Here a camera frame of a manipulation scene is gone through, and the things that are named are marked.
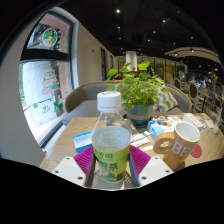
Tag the green plant in blue pot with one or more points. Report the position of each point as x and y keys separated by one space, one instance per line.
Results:
x=140 y=90

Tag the flat round red coaster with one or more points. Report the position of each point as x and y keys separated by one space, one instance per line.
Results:
x=197 y=151

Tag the white paper card strips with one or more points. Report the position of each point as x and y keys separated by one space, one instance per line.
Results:
x=140 y=139

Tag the clear green-labelled drink bottle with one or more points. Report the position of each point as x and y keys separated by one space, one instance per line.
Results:
x=110 y=146

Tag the grey sofa with wooden frame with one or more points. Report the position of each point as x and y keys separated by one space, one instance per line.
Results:
x=81 y=103

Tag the group of dining chairs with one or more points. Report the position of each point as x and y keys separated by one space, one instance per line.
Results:
x=196 y=93

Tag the group of ceiling spotlights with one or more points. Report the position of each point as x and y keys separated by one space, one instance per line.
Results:
x=153 y=31

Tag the tan mug with white lettering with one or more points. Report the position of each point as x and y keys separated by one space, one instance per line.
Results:
x=180 y=146

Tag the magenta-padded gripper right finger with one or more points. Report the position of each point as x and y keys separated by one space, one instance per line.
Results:
x=154 y=170

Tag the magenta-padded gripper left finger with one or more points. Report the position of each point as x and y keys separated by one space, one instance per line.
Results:
x=68 y=170

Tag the small blue box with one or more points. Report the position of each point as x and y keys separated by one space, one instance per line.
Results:
x=155 y=129

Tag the white rectangular box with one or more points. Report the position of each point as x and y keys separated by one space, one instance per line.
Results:
x=192 y=120

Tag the blue and white leaflet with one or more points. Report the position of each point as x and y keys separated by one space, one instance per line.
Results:
x=81 y=140

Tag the white round pillar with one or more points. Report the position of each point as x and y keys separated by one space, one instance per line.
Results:
x=131 y=59

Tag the window with festive decals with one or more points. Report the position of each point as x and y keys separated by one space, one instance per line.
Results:
x=46 y=80

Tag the striped grey cushion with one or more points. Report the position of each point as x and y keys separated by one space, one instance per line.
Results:
x=168 y=98

